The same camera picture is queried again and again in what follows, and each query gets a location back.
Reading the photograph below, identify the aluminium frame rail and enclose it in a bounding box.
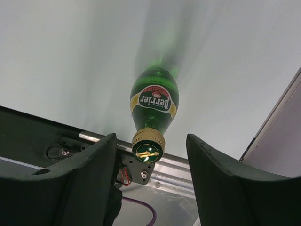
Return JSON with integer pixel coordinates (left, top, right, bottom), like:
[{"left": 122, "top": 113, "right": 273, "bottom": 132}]
[{"left": 79, "top": 131, "right": 196, "bottom": 200}]

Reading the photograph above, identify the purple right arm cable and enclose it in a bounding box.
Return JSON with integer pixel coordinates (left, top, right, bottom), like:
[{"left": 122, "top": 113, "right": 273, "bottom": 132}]
[{"left": 121, "top": 195, "right": 158, "bottom": 226}]

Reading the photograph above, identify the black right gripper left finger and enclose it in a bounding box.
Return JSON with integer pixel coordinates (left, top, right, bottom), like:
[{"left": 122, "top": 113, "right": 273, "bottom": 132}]
[{"left": 0, "top": 133, "right": 117, "bottom": 226}]

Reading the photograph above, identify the green glass bottle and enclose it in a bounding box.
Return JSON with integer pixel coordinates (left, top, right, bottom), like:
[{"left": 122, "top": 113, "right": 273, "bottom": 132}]
[{"left": 130, "top": 62, "right": 180, "bottom": 163}]

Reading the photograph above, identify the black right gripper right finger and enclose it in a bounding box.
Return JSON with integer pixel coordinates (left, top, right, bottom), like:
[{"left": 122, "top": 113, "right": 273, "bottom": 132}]
[{"left": 186, "top": 134, "right": 301, "bottom": 226}]

